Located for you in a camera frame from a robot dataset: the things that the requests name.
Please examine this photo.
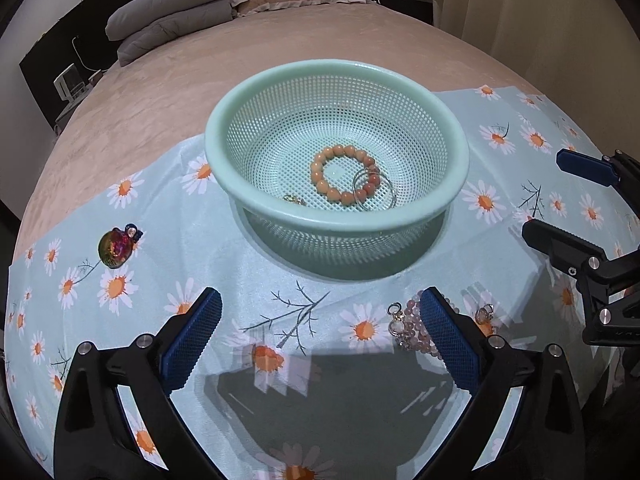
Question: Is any pink bead necklace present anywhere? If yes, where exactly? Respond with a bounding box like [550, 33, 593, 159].
[397, 292, 464, 359]

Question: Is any gold clasp pendant earring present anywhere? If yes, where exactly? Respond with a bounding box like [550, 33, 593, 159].
[387, 302, 406, 338]

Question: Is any pearl drop earring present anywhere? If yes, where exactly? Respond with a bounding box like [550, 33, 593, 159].
[474, 304, 497, 337]

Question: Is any cream curtain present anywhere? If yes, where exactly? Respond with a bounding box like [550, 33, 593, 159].
[413, 0, 640, 122]

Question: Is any iridescent metallic charm pendant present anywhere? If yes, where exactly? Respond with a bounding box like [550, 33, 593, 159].
[98, 223, 143, 269]

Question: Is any daisy print teal cloth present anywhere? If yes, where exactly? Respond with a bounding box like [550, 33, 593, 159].
[4, 87, 639, 479]

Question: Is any mint green plastic colander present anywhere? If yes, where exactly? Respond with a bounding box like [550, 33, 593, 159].
[204, 60, 470, 280]

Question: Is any small gold earring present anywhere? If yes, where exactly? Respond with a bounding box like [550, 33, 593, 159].
[282, 194, 307, 207]

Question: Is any pink bed cover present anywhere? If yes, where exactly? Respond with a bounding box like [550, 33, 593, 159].
[14, 4, 535, 258]

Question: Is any white bedside device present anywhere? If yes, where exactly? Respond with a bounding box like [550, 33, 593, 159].
[53, 64, 104, 104]

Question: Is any lower grey folded blanket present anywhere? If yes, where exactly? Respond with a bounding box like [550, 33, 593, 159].
[117, 0, 233, 67]

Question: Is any silver ring bangle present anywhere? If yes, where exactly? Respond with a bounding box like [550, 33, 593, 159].
[352, 168, 398, 211]

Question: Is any orange bead bracelet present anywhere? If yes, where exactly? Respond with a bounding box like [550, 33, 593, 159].
[309, 144, 382, 206]

